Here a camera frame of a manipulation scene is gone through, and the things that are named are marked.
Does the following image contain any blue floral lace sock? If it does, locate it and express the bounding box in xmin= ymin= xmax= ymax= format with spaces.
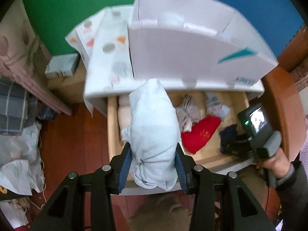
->
xmin=205 ymin=92 xmax=230 ymax=121

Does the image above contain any wooden top drawer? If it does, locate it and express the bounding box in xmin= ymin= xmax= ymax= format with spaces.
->
xmin=107 ymin=91 xmax=253 ymax=196

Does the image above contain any pale blue garment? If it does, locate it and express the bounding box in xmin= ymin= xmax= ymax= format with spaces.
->
xmin=121 ymin=79 xmax=181 ymax=191

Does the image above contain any navy patterned underwear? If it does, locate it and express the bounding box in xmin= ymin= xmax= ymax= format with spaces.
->
xmin=219 ymin=124 xmax=244 ymax=150

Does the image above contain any red embroidered underwear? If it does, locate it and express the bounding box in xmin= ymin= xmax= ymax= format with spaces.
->
xmin=181 ymin=116 xmax=221 ymax=154

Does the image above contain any taupe knotted underwear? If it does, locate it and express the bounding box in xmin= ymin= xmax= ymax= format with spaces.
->
xmin=175 ymin=94 xmax=202 ymax=133

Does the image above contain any person right hand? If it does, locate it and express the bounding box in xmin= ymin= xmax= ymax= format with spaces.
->
xmin=256 ymin=148 xmax=291 ymax=179

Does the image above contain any person right sleeve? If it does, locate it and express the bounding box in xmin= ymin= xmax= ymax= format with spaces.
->
xmin=276 ymin=161 xmax=307 ymax=230

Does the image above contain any orange wooden furniture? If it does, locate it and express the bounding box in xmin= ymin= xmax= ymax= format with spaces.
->
xmin=260 ymin=25 xmax=307 ymax=161

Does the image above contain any white floral bedsheet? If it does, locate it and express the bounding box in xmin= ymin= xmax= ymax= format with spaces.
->
xmin=0 ymin=121 xmax=45 ymax=196

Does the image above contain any plaid grey blanket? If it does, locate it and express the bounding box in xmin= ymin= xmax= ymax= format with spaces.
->
xmin=0 ymin=76 xmax=38 ymax=136

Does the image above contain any brown cardboard box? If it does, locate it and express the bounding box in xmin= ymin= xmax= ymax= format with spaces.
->
xmin=48 ymin=59 xmax=86 ymax=105

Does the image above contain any white XINCCI shoe box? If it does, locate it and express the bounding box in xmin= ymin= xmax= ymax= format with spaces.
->
xmin=128 ymin=0 xmax=278 ymax=86

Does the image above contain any small teal white box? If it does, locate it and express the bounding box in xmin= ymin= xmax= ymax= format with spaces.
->
xmin=45 ymin=53 xmax=80 ymax=80

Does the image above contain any floral pink curtain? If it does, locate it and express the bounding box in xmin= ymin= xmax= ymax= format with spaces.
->
xmin=1 ymin=0 xmax=72 ymax=116

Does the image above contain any patterned white cover sheet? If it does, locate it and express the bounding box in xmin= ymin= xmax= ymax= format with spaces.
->
xmin=65 ymin=4 xmax=265 ymax=118

